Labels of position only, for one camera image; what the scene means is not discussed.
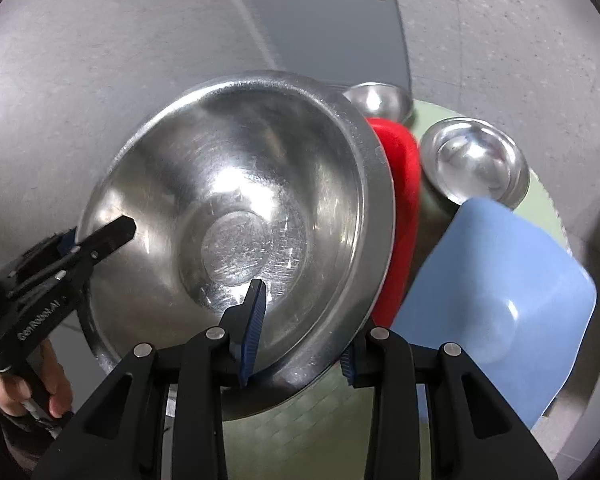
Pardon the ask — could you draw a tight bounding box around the grey door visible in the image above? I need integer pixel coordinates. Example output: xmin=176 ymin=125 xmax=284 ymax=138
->
xmin=242 ymin=0 xmax=412 ymax=90

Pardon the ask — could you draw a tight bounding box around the blue plastic square bowl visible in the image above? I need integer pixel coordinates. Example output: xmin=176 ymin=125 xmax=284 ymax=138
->
xmin=391 ymin=198 xmax=597 ymax=427

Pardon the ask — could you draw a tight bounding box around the far small steel bowl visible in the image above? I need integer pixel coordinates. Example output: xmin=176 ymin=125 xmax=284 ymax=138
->
xmin=343 ymin=81 xmax=414 ymax=125

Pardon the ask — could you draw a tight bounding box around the small steel bowl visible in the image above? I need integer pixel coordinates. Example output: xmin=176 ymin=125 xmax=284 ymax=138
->
xmin=419 ymin=117 xmax=531 ymax=209
xmin=343 ymin=81 xmax=414 ymax=125

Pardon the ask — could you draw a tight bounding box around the person's left hand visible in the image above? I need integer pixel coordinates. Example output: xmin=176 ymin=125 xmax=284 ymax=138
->
xmin=0 ymin=339 xmax=73 ymax=418

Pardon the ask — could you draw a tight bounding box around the large steel mixing bowl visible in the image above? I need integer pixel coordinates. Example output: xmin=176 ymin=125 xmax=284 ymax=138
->
xmin=76 ymin=70 xmax=396 ymax=418

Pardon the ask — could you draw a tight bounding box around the red plastic basin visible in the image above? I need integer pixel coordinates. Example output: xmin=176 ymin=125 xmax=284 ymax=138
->
xmin=367 ymin=118 xmax=422 ymax=328

